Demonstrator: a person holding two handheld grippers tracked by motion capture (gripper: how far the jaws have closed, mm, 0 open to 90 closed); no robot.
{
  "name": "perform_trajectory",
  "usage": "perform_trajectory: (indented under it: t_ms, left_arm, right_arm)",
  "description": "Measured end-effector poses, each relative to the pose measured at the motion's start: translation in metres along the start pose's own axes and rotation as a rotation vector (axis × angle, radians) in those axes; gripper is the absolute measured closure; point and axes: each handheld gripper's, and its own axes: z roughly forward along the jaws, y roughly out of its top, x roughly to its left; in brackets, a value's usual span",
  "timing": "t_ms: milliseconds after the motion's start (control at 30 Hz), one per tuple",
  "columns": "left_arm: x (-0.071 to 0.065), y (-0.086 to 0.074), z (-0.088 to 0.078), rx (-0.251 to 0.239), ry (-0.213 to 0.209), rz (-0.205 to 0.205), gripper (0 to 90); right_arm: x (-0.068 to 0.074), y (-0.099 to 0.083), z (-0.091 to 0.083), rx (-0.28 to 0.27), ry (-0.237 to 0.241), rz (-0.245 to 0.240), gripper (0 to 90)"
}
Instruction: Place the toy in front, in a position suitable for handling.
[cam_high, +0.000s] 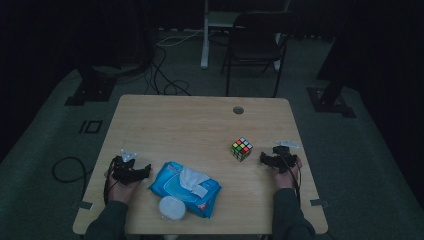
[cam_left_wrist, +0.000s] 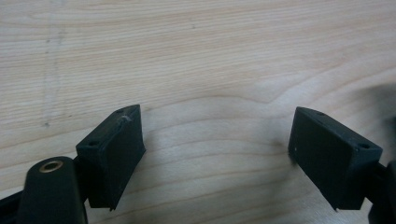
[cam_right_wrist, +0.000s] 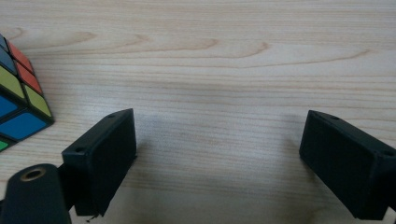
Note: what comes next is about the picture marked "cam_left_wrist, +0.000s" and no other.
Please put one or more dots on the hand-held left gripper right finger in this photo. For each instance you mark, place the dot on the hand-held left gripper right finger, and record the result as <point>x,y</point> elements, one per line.
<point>333,158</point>

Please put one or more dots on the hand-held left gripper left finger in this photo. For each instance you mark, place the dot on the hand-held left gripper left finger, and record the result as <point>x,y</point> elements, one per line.
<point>112,155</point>

